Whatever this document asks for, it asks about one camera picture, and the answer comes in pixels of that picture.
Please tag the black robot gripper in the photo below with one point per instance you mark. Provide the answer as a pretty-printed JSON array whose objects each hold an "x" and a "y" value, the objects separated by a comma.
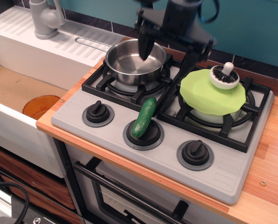
[{"x": 177, "y": 26}]

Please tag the white toy mushroom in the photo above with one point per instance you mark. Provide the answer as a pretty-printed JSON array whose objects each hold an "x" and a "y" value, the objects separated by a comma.
[{"x": 224, "y": 77}]

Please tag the stainless steel pot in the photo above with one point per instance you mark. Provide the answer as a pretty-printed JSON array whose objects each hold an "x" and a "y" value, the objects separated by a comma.
[{"x": 125, "y": 64}]

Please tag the light green plastic plate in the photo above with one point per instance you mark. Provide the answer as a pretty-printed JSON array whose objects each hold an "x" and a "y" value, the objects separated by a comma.
[{"x": 198, "y": 92}]

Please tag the green toy pickle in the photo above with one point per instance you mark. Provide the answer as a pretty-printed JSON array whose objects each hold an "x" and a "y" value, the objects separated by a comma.
[{"x": 144, "y": 118}]

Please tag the black middle stove knob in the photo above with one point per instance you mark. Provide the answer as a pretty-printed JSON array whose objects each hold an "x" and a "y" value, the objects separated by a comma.
[{"x": 151, "y": 138}]

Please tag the black stove knob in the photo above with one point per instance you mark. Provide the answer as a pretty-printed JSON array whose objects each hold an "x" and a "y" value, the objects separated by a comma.
[
  {"x": 151, "y": 138},
  {"x": 98, "y": 115},
  {"x": 195, "y": 155}
]

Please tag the black left stove knob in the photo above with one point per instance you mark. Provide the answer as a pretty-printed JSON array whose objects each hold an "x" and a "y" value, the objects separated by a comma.
[{"x": 98, "y": 115}]

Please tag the black right stove knob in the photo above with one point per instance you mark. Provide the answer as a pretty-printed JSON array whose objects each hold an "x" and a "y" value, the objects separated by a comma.
[{"x": 195, "y": 155}]

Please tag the grey toy stove top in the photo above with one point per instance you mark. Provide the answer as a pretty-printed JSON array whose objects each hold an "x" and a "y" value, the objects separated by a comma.
[{"x": 223, "y": 180}]

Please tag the black left burner grate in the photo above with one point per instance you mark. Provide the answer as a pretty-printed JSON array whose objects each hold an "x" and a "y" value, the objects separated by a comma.
[{"x": 132, "y": 92}]

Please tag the black burner grate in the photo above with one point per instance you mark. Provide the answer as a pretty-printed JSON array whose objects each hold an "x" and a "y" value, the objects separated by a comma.
[
  {"x": 237, "y": 130},
  {"x": 132, "y": 92}
]

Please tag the black right burner grate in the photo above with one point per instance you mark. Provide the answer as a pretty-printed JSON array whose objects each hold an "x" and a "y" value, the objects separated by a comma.
[{"x": 237, "y": 130}]

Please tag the grey toy faucet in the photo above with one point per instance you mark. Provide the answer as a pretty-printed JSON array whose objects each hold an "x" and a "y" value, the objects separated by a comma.
[{"x": 46, "y": 21}]

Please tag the white toy sink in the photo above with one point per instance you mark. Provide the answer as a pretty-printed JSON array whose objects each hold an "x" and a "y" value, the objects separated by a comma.
[{"x": 30, "y": 67}]

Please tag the toy oven door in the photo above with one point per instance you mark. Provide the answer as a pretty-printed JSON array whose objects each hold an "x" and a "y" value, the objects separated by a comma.
[{"x": 119, "y": 197}]

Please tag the wooden drawer front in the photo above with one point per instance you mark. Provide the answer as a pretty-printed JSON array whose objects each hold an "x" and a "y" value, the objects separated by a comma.
[{"x": 47, "y": 192}]

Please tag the black oven door handle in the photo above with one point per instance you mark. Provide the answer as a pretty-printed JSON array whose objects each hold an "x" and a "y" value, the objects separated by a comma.
[{"x": 89, "y": 170}]

